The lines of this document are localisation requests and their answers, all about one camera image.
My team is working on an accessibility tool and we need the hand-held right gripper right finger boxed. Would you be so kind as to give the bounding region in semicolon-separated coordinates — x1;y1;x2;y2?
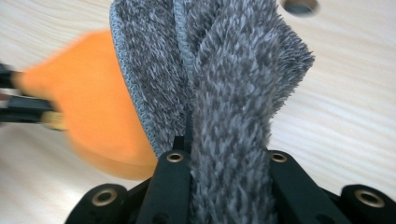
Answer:
269;150;353;224

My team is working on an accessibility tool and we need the orange plush toy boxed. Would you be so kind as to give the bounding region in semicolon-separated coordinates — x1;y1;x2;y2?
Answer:
13;29;159;182

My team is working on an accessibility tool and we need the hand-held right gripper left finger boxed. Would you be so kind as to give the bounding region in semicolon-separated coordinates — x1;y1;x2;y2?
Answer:
136;108;194;224

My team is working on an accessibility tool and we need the grey fluffy cloth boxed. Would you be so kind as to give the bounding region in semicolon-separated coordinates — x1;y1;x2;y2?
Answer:
109;0;316;224

